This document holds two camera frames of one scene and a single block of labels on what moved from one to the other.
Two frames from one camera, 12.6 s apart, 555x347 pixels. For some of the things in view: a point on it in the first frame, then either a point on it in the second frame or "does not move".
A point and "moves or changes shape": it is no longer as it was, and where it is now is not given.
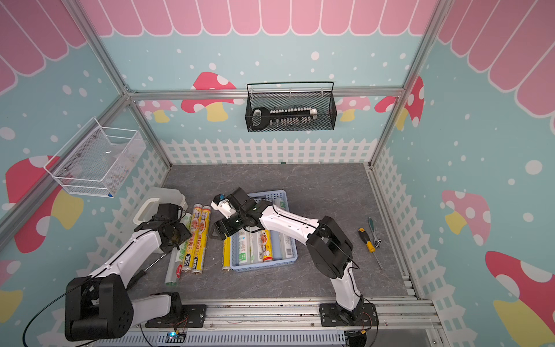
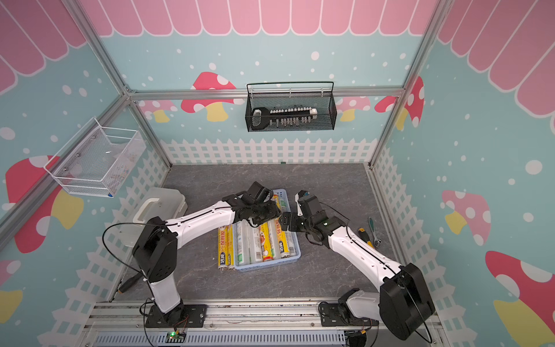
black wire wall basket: (290, 111) does not move
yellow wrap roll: (267, 246) does not move
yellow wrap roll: (201, 241) -> (223, 248)
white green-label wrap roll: (254, 247) does not move
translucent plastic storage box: (149, 206) does not move
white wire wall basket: (97, 160) does not move
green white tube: (243, 247) moves or changes shape
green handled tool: (377, 242) does not move
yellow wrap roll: (192, 238) -> (281, 235)
